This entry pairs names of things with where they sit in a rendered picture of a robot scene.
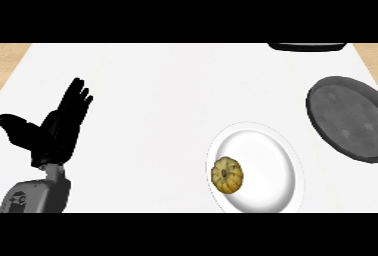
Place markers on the white round plate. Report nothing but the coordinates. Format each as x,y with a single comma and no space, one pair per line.
267,156

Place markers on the yellow-brown pear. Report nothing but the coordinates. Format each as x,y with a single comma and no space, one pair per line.
226,175

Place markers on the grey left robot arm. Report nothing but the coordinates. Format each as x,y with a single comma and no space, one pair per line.
35,196

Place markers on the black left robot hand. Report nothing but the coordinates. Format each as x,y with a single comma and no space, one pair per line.
57,133

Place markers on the dark grey round pan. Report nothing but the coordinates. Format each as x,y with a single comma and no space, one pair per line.
347,116

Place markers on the black appliance with pale rim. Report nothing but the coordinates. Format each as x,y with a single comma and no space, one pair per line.
307,46

